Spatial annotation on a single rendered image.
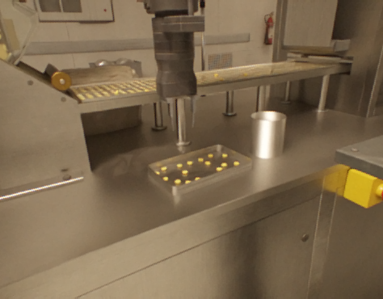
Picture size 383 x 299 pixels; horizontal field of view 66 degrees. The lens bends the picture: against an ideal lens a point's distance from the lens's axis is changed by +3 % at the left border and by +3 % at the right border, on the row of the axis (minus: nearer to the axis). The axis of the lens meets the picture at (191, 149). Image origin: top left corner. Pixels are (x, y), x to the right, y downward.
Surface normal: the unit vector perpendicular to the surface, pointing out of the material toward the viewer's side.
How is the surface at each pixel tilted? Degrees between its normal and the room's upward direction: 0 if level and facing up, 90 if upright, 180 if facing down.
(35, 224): 0
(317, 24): 90
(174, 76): 87
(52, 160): 90
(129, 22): 90
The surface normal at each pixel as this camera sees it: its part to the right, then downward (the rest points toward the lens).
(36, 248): -0.04, -0.92
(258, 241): 0.48, 0.33
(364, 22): -0.87, 0.22
